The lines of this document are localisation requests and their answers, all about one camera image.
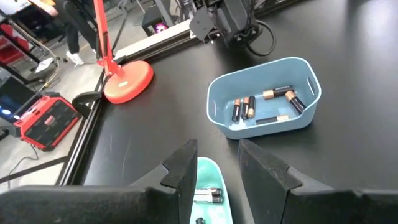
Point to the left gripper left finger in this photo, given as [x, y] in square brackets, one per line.
[93, 205]

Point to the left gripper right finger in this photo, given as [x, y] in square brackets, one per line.
[311, 208]

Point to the black copper-top battery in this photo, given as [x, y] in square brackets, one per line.
[278, 92]
[295, 102]
[236, 110]
[251, 107]
[272, 119]
[245, 109]

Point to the black equipment box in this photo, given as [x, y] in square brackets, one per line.
[152, 21]

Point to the blue plastic bin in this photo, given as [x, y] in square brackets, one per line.
[267, 130]

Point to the red black tool case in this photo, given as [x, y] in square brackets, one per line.
[46, 123]

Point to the teal plastic bin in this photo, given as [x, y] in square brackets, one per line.
[211, 174]

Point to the red desk lamp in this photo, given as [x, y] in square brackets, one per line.
[129, 82]

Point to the white paper sheet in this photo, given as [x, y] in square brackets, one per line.
[44, 65]

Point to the person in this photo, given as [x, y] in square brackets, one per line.
[77, 28]

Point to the black-legged cart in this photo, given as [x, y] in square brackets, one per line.
[18, 37]

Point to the black aluminium table frame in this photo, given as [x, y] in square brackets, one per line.
[81, 140]

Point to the black frame bracket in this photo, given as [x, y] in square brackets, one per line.
[85, 99]

